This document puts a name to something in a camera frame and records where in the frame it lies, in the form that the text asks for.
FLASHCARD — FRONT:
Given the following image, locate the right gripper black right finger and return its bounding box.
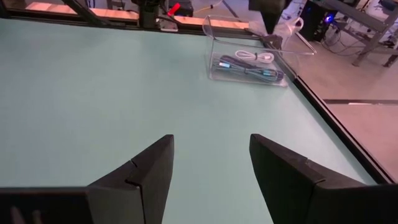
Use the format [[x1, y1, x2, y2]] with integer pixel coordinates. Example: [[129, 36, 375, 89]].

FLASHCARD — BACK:
[[249, 133, 368, 224]]

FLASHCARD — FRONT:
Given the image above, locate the clear plastic bin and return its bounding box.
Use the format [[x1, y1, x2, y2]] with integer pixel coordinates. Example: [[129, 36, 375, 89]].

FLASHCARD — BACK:
[[201, 14, 318, 89]]

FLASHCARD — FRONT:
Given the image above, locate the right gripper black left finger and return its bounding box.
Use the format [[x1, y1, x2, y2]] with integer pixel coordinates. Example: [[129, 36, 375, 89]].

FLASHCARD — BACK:
[[87, 134, 175, 224]]

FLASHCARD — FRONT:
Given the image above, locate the wooden bench strip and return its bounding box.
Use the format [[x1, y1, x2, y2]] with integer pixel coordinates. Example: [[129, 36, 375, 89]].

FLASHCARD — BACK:
[[25, 1, 250, 30]]

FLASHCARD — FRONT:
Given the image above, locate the black diagonal frame strut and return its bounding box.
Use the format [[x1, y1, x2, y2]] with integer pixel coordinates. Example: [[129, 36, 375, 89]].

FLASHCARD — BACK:
[[61, 0, 110, 27]]

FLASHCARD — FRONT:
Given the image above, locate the yellow floor cable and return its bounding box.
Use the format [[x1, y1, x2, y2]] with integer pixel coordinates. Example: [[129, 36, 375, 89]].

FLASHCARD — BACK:
[[193, 0, 225, 14]]

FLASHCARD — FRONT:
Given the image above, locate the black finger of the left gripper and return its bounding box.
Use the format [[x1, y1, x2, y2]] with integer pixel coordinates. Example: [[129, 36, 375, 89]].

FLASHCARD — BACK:
[[260, 12, 273, 35], [271, 12, 283, 35]]

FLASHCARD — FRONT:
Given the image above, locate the grey metal table frame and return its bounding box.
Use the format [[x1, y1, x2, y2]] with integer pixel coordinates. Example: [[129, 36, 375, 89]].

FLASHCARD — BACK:
[[316, 0, 398, 68]]

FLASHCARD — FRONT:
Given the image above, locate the black USB-C cable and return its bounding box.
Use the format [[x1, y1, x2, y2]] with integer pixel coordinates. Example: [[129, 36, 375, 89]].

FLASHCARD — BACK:
[[217, 54, 285, 83]]

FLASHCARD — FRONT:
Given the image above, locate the black computer tower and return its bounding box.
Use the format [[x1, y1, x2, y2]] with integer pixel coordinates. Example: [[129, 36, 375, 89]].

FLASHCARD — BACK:
[[299, 0, 336, 42]]

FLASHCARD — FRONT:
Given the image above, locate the red handle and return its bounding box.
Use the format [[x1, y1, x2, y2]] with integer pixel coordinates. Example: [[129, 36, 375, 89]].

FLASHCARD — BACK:
[[167, 2, 182, 17]]

